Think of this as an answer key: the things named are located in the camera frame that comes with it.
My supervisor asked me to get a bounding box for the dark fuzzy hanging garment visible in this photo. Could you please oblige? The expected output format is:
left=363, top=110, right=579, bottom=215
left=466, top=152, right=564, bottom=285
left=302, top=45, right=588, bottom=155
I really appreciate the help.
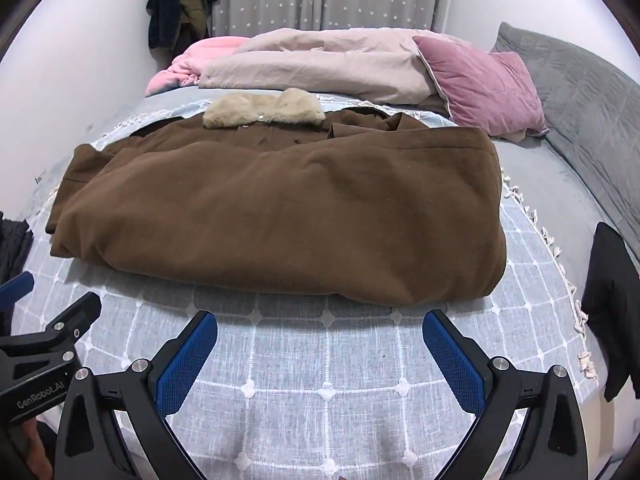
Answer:
left=146, top=0, right=222, bottom=51

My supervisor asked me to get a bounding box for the pink quilt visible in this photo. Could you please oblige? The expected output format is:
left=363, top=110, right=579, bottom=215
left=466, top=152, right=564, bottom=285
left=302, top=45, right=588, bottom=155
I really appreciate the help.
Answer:
left=145, top=36, right=251, bottom=97

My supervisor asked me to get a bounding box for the dark grey cloth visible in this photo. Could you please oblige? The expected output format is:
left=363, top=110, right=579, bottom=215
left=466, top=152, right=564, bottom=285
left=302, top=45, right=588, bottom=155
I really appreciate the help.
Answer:
left=0, top=212, right=33, bottom=286

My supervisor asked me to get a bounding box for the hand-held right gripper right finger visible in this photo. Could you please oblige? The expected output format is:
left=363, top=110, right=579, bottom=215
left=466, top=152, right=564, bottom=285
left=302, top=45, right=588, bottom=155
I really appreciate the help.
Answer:
left=421, top=309, right=588, bottom=480

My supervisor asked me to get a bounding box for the beige duvet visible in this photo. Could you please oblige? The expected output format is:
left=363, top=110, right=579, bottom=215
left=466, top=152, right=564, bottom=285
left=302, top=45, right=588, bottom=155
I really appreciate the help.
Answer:
left=199, top=27, right=451, bottom=111

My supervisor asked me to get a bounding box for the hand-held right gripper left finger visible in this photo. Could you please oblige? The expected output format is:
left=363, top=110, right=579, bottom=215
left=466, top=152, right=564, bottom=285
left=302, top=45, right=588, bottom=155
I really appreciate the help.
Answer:
left=54, top=310, right=219, bottom=480

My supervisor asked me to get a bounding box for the brown coat with fur collar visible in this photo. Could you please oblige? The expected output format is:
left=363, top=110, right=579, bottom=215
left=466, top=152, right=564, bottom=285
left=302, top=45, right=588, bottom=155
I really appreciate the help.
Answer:
left=45, top=87, right=508, bottom=307

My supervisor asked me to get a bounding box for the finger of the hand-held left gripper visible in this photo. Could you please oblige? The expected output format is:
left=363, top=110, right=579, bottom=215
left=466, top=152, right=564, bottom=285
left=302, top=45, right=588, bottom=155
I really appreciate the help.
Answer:
left=27, top=291, right=102, bottom=357
left=0, top=271, right=35, bottom=307

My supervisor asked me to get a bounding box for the light blue grid blanket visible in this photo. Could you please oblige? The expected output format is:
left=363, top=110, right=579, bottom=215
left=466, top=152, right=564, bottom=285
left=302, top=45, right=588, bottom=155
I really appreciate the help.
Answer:
left=30, top=92, right=608, bottom=480

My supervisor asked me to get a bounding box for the olive hanging garment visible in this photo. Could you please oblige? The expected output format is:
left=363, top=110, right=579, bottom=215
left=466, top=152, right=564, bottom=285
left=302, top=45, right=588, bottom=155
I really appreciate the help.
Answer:
left=175, top=0, right=212, bottom=57

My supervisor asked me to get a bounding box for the black cloth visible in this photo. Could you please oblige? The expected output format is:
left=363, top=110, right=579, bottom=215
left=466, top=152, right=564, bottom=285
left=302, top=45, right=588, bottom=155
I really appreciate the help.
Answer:
left=580, top=221, right=640, bottom=403

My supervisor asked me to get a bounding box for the grey quilted cushion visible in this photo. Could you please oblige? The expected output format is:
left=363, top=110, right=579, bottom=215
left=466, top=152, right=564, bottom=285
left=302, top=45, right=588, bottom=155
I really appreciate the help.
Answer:
left=490, top=21, right=640, bottom=251

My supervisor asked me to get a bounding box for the pink velvet pillow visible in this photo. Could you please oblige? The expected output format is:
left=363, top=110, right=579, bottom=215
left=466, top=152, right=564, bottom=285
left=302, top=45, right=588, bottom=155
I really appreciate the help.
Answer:
left=412, top=35, right=549, bottom=137

